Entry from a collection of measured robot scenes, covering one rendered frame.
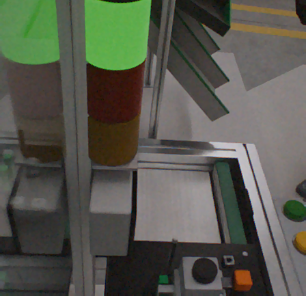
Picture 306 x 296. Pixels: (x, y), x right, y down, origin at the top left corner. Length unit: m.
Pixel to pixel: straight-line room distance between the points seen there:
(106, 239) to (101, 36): 0.19
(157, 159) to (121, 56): 0.55
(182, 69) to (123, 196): 0.48
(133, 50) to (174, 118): 0.79
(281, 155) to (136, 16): 0.81
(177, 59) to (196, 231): 0.33
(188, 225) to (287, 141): 0.45
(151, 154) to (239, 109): 0.42
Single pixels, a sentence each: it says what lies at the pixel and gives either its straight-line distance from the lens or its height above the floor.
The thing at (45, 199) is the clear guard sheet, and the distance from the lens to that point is 0.22.
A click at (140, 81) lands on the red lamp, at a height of 1.34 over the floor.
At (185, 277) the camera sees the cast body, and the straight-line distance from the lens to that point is 0.50.
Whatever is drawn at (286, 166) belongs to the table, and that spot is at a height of 0.86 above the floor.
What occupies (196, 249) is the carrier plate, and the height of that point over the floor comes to 0.97.
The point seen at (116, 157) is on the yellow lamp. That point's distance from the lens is 0.35.
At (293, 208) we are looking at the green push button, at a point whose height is 0.97.
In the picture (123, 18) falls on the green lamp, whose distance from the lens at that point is 0.28.
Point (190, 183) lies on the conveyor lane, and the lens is 0.83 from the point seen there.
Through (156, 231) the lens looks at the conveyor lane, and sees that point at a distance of 0.74.
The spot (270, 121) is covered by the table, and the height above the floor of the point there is 0.86.
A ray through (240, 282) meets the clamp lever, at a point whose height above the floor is 1.08.
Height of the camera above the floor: 1.52
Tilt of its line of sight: 42 degrees down
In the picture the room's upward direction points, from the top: 7 degrees clockwise
